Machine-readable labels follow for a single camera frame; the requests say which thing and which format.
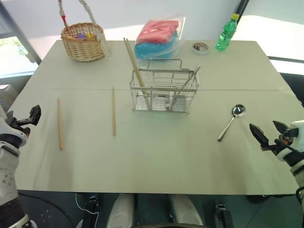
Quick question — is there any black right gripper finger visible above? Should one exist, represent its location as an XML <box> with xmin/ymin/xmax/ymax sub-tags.
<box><xmin>272</xmin><ymin>120</ymin><xmax>291</xmax><ymax>134</ymax></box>
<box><xmin>249</xmin><ymin>123</ymin><xmax>271</xmax><ymax>146</ymax></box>

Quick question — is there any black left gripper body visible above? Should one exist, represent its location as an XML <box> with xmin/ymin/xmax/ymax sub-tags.
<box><xmin>6</xmin><ymin>111</ymin><xmax>32</xmax><ymax>138</ymax></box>

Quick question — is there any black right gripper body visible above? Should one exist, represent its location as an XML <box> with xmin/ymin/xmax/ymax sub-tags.
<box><xmin>260</xmin><ymin>129</ymin><xmax>293</xmax><ymax>155</ymax></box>

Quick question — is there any wooden chopstick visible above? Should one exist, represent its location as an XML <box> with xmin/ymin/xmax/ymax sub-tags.
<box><xmin>123</xmin><ymin>37</ymin><xmax>144</xmax><ymax>88</ymax></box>
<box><xmin>125</xmin><ymin>38</ymin><xmax>146</xmax><ymax>87</ymax></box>
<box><xmin>112</xmin><ymin>86</ymin><xmax>117</xmax><ymax>137</ymax></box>
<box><xmin>57</xmin><ymin>97</ymin><xmax>64</xmax><ymax>151</ymax></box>

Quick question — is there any silver metal spoon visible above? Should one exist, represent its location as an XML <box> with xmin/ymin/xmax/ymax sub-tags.
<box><xmin>217</xmin><ymin>104</ymin><xmax>247</xmax><ymax>143</ymax></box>

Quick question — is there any silver metal cutlery piece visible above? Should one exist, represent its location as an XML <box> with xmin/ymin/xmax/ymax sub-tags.
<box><xmin>170</xmin><ymin>70</ymin><xmax>198</xmax><ymax>110</ymax></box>
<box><xmin>181</xmin><ymin>65</ymin><xmax>201</xmax><ymax>90</ymax></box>

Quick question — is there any dark round floor base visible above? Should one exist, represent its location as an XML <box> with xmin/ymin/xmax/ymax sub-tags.
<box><xmin>17</xmin><ymin>191</ymin><xmax>76</xmax><ymax>228</ymax></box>

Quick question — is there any white tape roll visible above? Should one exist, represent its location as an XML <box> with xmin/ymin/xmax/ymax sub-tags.
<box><xmin>191</xmin><ymin>42</ymin><xmax>210</xmax><ymax>56</ymax></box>

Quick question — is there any green plastic bottle yellow cap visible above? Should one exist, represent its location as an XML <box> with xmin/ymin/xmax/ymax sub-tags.
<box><xmin>215</xmin><ymin>13</ymin><xmax>240</xmax><ymax>51</ymax></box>

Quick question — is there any white rounded robot leg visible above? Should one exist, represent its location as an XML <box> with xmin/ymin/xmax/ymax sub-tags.
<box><xmin>169</xmin><ymin>194</ymin><xmax>204</xmax><ymax>228</ymax></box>
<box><xmin>105</xmin><ymin>193</ymin><xmax>136</xmax><ymax>228</ymax></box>

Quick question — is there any black slanted pole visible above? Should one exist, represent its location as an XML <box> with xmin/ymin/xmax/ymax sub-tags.
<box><xmin>234</xmin><ymin>0</ymin><xmax>250</xmax><ymax>20</ymax></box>

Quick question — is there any clear plastic zip bag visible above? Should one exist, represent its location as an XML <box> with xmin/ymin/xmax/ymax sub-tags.
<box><xmin>134</xmin><ymin>12</ymin><xmax>187</xmax><ymax>67</ymax></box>

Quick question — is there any blue folded towel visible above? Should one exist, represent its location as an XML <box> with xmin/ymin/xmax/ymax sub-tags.
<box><xmin>134</xmin><ymin>30</ymin><xmax>179</xmax><ymax>59</ymax></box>

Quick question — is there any red folded towel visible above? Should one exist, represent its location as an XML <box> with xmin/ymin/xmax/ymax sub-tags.
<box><xmin>136</xmin><ymin>19</ymin><xmax>180</xmax><ymax>45</ymax></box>

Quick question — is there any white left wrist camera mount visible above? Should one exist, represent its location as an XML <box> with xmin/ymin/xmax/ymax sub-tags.
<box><xmin>0</xmin><ymin>104</ymin><xmax>28</xmax><ymax>146</ymax></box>

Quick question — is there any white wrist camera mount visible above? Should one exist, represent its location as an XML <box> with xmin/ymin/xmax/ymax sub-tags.
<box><xmin>289</xmin><ymin>120</ymin><xmax>304</xmax><ymax>152</ymax></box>
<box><xmin>0</xmin><ymin>104</ymin><xmax>28</xmax><ymax>146</ymax></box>

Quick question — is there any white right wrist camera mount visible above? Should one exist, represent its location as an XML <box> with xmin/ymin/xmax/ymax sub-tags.
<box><xmin>289</xmin><ymin>120</ymin><xmax>304</xmax><ymax>152</ymax></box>

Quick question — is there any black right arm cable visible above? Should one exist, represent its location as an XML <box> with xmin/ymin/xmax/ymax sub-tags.
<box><xmin>295</xmin><ymin>186</ymin><xmax>304</xmax><ymax>205</ymax></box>

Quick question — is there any dark grey window post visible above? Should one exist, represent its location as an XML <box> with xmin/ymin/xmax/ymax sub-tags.
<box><xmin>0</xmin><ymin>0</ymin><xmax>43</xmax><ymax>65</ymax></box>

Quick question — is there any woven wicker basket with handle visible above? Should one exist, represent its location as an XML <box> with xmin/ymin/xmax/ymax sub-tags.
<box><xmin>57</xmin><ymin>0</ymin><xmax>106</xmax><ymax>63</ymax></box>

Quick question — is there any black strap block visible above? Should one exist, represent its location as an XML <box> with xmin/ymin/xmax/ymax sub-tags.
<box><xmin>82</xmin><ymin>194</ymin><xmax>101</xmax><ymax>228</ymax></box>
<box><xmin>214</xmin><ymin>201</ymin><xmax>233</xmax><ymax>228</ymax></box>

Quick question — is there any thin white cable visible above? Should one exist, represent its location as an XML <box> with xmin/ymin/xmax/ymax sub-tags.
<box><xmin>75</xmin><ymin>192</ymin><xmax>85</xmax><ymax>211</ymax></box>

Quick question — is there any metal wire cutlery rack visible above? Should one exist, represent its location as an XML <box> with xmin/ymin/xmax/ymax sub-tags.
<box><xmin>129</xmin><ymin>58</ymin><xmax>200</xmax><ymax>115</ymax></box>

